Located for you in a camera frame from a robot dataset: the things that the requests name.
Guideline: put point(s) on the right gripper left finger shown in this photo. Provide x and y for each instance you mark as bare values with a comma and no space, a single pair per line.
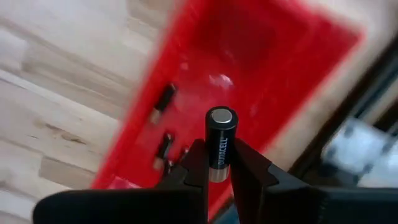
124,205

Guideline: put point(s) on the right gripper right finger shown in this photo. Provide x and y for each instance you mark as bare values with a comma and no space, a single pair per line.
311,205

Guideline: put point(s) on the black silver battery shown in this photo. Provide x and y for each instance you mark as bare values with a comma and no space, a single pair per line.
220,146
162,149
163,102

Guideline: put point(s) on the red plastic bin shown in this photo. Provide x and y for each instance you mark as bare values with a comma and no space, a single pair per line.
233,46

